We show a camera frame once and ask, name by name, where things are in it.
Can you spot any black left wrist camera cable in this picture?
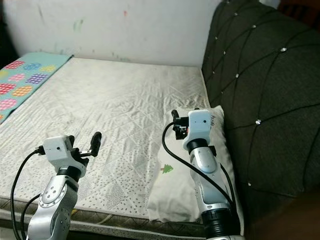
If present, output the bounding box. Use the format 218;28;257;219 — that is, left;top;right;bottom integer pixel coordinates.
10;146;46;240

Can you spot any beige quilted mattress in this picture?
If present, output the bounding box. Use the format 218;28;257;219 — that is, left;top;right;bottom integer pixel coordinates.
0;56;211;238

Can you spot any dark tufted headboard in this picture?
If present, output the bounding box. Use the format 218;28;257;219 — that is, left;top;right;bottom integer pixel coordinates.
201;0;320;201

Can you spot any beige pillow with green tree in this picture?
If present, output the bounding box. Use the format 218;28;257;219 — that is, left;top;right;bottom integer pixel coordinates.
147;105;246;236

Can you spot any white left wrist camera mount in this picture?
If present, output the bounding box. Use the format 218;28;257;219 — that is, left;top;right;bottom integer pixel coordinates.
42;135;75;170

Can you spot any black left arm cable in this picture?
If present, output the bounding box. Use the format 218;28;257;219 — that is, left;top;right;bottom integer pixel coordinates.
20;192;45;240

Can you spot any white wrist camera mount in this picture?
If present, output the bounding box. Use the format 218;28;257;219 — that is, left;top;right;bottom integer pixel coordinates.
182;109;213;150
42;135;75;170

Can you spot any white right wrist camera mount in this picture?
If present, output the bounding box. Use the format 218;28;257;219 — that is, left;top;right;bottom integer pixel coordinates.
182;109;213;150

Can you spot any teal blanket with colourful shapes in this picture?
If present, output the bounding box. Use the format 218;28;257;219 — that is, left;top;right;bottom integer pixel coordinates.
0;52;73;123

